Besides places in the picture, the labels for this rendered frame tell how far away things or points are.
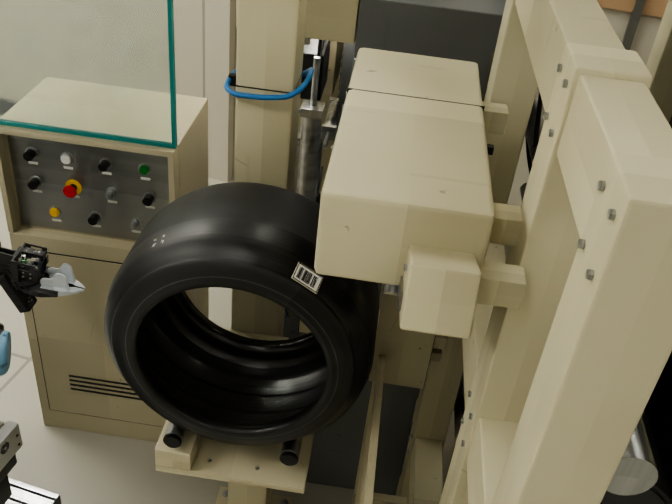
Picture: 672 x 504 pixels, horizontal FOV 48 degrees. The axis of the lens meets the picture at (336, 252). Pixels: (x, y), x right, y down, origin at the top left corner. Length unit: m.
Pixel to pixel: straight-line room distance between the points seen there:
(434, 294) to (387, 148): 0.28
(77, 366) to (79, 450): 0.36
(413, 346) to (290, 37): 0.83
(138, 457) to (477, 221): 2.17
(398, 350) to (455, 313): 0.93
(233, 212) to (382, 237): 0.53
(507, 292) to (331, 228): 0.28
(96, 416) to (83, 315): 0.50
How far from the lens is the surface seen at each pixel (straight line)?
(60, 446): 3.13
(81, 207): 2.52
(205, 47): 4.33
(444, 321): 1.05
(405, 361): 2.00
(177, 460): 1.93
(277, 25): 1.65
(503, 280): 1.13
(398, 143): 1.23
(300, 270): 1.48
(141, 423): 3.02
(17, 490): 2.73
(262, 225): 1.53
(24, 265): 1.77
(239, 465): 1.96
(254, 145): 1.77
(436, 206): 1.08
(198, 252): 1.51
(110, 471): 3.02
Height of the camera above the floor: 2.33
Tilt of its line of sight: 35 degrees down
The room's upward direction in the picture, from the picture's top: 7 degrees clockwise
